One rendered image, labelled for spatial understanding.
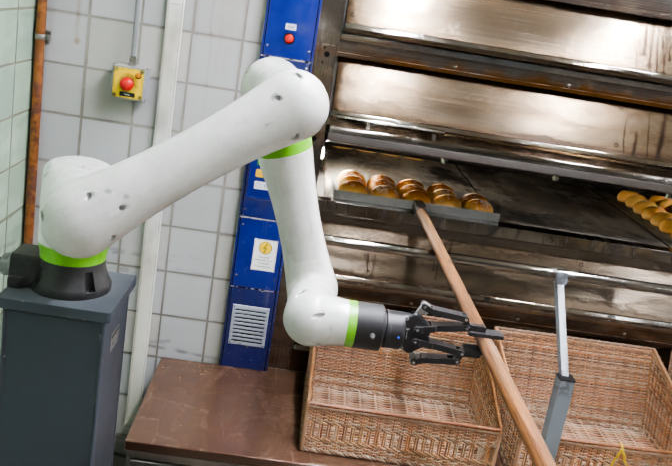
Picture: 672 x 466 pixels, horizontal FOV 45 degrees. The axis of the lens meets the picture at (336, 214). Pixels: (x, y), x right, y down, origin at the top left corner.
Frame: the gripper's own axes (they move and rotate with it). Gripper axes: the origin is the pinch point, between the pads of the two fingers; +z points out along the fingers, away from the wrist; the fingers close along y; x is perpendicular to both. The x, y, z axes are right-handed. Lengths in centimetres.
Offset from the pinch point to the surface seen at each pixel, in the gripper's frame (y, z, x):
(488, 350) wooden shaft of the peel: -1.1, -0.7, 6.6
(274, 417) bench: 62, -36, -70
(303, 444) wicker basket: 60, -27, -53
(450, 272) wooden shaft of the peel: -1.3, -0.5, -37.3
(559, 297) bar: 8, 36, -60
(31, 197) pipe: 14, -120, -101
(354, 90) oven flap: -34, -26, -102
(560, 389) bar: 27, 35, -41
